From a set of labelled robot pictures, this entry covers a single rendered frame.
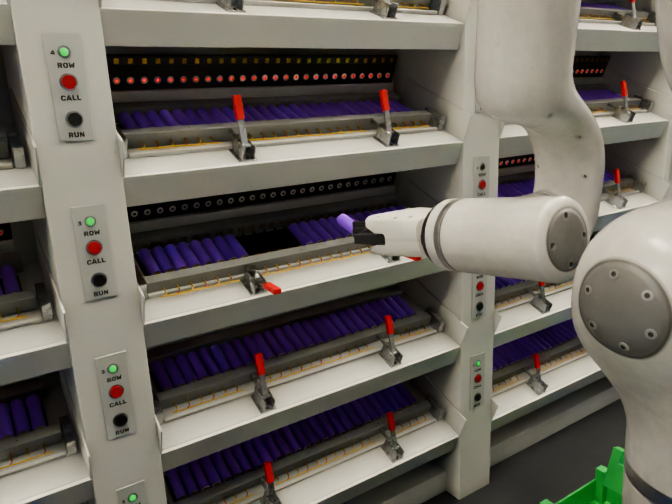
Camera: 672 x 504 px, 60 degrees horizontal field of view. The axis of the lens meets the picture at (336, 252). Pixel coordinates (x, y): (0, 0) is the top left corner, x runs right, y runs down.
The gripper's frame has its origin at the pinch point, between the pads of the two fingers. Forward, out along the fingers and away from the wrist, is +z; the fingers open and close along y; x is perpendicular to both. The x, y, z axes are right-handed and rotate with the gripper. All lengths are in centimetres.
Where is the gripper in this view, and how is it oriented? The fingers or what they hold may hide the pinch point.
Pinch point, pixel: (370, 231)
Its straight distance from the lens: 81.5
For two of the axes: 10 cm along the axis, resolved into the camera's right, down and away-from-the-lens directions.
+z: -5.4, -0.6, 8.4
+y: -8.3, 1.7, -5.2
